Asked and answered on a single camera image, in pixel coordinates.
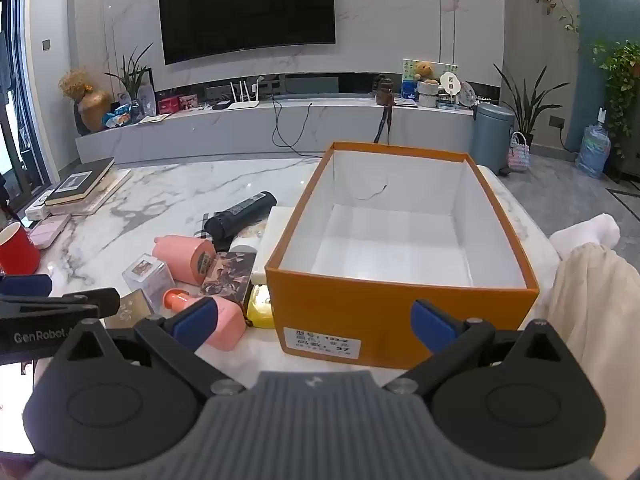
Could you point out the small white box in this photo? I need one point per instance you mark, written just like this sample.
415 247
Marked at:
36 211

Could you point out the large pink bottle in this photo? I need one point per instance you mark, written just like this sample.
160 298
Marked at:
180 257

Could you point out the dried flower bunch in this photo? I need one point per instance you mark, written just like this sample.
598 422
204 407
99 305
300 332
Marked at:
75 84

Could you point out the orange cardboard box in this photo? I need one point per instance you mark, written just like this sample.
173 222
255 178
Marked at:
350 310

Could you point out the pastel woven bag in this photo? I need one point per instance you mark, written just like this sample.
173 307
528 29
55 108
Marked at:
518 156

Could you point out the dark wall outlet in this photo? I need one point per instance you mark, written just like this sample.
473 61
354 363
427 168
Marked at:
556 121

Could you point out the gold vase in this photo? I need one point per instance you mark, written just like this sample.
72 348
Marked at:
95 110

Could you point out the red cup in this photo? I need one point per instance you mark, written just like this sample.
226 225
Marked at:
17 250

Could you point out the small black box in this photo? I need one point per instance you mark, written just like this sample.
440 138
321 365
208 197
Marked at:
221 105

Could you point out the long-leaf potted plant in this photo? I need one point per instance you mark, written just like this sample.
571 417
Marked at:
131 72

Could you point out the wall-mounted television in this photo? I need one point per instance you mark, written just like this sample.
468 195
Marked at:
245 7

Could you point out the yellow plastic case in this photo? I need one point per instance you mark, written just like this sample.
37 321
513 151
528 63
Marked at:
261 307

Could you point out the sheet of paper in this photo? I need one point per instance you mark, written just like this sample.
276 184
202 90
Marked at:
154 118

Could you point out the marble television console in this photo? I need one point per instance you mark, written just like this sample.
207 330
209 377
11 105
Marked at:
225 130

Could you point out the bushy pothos plant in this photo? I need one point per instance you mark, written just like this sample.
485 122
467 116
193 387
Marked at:
622 80

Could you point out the clear plastic bag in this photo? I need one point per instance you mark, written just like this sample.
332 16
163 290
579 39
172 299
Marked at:
146 100

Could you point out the black window frame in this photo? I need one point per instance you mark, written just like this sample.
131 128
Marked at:
22 85

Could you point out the white cylindrical pot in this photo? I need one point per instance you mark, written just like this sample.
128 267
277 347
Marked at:
428 95

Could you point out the pink flat case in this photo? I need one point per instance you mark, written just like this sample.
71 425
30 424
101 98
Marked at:
49 231

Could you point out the round white fan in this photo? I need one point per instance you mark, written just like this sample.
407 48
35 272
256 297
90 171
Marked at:
450 82

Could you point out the blue snack packets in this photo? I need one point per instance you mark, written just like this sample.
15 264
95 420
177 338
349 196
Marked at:
117 117

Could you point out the pink bottle with orange pump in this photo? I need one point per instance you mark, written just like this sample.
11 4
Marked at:
227 330

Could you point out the white router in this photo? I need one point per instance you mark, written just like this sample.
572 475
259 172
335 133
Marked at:
244 104

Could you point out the red gift box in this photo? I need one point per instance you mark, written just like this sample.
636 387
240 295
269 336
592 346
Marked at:
168 105

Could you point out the person's cream trouser leg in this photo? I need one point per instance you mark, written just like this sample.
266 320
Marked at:
595 335

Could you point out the teddy bear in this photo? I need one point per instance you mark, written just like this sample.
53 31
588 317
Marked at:
426 71

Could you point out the snake plant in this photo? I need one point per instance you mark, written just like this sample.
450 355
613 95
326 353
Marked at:
525 105

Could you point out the grey pedal trash can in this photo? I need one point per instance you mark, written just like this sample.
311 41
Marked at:
492 135

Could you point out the person's white sock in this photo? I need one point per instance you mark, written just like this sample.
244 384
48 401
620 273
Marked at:
585 232

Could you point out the white foam block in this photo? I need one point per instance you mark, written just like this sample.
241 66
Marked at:
280 220

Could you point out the black hardcover book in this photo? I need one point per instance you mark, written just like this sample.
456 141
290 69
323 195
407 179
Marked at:
80 180

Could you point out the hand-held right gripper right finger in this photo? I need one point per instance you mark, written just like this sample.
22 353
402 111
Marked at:
431 321

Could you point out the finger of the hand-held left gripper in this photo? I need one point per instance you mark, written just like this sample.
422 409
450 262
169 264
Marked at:
95 301
25 285

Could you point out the white printed tube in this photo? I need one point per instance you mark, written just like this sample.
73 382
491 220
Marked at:
246 236

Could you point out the green picture board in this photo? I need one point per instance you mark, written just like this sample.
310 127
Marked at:
410 67

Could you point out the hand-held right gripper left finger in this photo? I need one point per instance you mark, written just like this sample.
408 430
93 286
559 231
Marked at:
192 321

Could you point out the clear plastic box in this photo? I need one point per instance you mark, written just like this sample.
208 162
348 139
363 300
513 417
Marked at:
147 277

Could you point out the blue water jug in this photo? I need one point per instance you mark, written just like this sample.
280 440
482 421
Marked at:
593 150

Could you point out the gold patterned box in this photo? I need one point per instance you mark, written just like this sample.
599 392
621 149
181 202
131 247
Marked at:
127 310

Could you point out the black cylindrical bottle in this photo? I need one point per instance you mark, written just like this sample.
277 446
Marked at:
240 215

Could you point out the stack of large books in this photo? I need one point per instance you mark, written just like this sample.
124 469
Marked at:
107 192

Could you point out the pink picture box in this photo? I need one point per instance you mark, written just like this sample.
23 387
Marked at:
188 102

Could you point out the illustrated card box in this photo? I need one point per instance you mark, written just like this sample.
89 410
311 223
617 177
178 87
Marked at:
227 275

